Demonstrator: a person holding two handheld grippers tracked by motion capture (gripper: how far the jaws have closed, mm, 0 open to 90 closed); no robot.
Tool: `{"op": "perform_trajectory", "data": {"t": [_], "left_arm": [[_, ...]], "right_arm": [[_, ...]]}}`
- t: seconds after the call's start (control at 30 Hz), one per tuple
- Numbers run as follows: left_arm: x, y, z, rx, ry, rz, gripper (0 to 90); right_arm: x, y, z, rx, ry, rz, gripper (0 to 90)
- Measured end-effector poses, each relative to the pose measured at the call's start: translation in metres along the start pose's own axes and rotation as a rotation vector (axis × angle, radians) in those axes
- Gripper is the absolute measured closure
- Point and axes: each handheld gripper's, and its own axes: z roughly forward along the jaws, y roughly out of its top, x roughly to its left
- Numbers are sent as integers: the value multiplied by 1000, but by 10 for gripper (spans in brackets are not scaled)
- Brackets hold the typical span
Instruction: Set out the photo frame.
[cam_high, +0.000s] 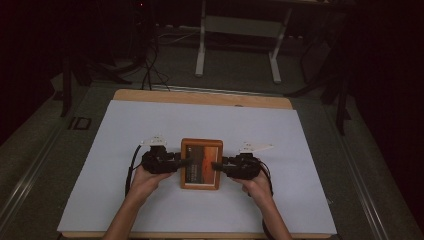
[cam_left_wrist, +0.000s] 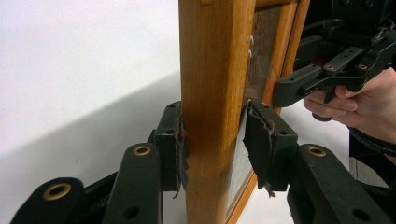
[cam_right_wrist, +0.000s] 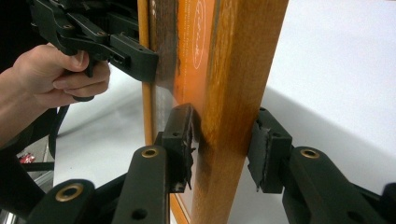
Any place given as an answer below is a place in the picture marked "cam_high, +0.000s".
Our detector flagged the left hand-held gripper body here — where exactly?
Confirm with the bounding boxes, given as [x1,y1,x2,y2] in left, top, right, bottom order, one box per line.
[139,134,183,175]

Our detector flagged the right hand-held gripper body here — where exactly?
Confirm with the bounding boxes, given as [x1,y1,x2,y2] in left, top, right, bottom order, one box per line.
[221,141,274,181]

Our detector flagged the wooden picture frame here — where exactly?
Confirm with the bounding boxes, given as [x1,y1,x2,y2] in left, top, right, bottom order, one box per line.
[179,138,224,191]

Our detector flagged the person's left hand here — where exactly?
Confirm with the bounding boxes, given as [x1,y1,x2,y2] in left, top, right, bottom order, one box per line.
[128,164,175,205]

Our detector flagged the person's right hand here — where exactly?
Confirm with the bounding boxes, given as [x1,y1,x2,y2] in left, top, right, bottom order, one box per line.
[231,171,273,208]

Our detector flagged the white table mat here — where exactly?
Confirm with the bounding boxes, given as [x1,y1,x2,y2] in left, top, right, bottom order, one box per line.
[56,99,338,235]

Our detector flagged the wooden table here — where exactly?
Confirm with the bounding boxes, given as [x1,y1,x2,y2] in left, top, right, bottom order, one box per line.
[61,88,334,240]

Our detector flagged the black metal stand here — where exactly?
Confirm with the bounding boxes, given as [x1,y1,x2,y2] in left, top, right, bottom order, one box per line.
[59,49,134,118]
[283,33,354,136]

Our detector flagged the white power strip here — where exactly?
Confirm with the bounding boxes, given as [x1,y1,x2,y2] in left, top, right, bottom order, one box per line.
[156,23,202,33]

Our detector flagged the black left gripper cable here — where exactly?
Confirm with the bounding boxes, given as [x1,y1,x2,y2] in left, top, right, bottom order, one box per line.
[124,144,144,198]

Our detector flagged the black floor bracket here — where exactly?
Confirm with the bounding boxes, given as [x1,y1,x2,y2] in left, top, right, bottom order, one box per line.
[67,116,93,131]

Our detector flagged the black floor cables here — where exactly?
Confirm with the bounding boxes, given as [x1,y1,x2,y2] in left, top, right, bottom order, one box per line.
[140,31,172,92]

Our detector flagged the metal floor rail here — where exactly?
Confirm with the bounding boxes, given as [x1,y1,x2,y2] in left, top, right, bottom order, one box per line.
[0,126,66,229]
[334,131,392,240]

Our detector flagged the white metal desk frame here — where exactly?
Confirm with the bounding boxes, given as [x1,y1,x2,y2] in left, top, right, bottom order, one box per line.
[194,0,294,84]

